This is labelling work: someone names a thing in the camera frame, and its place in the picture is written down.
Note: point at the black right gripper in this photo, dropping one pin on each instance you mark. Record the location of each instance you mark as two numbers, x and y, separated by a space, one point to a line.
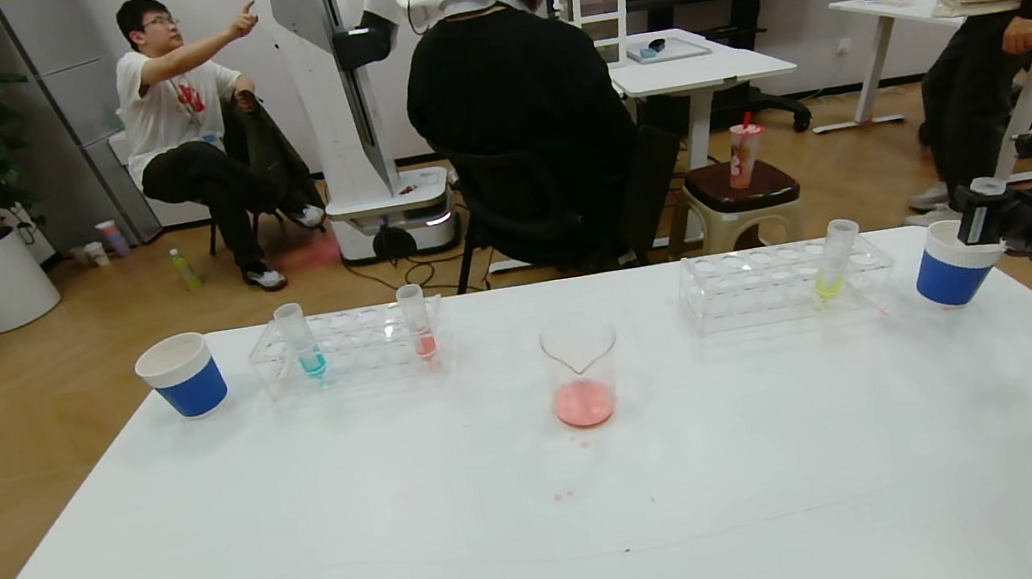
977 217

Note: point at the blue pigment test tube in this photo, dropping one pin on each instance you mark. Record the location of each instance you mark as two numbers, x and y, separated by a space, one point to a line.
312 362

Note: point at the yellow pigment test tube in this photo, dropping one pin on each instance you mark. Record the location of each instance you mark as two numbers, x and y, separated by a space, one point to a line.
829 286

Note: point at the clear plastic test tube rack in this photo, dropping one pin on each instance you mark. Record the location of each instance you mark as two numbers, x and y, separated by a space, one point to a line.
759 291
364 359

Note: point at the clear glass beaker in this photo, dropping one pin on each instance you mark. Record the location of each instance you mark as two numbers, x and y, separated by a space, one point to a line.
585 403

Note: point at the blue white paper cup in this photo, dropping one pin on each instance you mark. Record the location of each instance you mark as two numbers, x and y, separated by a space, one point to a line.
189 386
944 280

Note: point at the white office desk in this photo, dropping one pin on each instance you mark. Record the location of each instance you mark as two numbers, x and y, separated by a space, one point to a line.
707 69
901 8

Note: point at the beige stool brown seat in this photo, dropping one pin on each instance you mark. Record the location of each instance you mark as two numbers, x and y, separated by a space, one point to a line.
744 185

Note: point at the drink cup red straw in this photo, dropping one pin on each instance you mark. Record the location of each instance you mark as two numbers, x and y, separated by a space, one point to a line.
743 157

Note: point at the white drawer box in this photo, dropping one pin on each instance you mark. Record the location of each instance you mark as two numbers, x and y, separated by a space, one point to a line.
594 21

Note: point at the black office chair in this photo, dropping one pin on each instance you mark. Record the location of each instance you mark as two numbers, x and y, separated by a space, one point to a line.
515 209

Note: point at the seated person black sweater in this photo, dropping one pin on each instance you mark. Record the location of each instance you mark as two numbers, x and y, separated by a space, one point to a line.
509 98

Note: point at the white humanoid robot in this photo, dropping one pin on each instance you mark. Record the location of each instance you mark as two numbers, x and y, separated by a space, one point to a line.
338 102

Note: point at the black jacket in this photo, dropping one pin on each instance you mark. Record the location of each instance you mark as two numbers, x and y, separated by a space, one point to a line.
270 157

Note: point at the green plastic bottle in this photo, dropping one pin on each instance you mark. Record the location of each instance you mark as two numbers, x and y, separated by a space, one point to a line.
185 271

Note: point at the seated man white t-shirt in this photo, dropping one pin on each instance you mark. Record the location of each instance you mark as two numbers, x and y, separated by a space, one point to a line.
172 106

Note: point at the pink purple cup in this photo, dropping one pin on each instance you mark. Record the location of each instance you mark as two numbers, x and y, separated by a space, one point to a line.
112 239

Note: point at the small white cup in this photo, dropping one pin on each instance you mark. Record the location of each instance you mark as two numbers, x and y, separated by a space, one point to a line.
95 255

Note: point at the grey metal cabinet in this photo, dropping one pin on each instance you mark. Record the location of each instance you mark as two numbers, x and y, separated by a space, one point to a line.
69 90

